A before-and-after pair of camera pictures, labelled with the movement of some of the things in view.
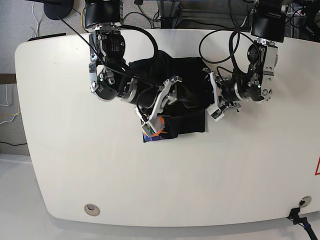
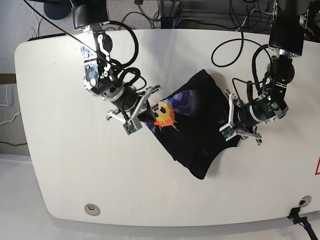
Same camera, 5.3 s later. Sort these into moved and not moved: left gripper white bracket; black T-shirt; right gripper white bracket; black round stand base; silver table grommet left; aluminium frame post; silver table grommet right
Moved: black T-shirt; right gripper white bracket; left gripper white bracket
Not moved: aluminium frame post; silver table grommet left; silver table grommet right; black round stand base
